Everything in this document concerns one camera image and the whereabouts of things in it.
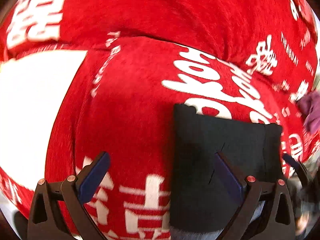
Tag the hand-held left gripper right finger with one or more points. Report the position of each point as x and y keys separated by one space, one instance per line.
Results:
x=228 y=177

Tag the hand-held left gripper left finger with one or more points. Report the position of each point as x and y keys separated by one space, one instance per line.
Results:
x=95 y=177

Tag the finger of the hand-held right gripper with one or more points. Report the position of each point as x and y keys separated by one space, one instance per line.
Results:
x=293 y=160

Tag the black pants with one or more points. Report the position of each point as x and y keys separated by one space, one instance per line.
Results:
x=200 y=142

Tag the purple cloth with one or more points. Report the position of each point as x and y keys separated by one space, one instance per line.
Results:
x=312 y=115

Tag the red printed blanket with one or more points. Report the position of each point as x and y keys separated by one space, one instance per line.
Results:
x=137 y=92

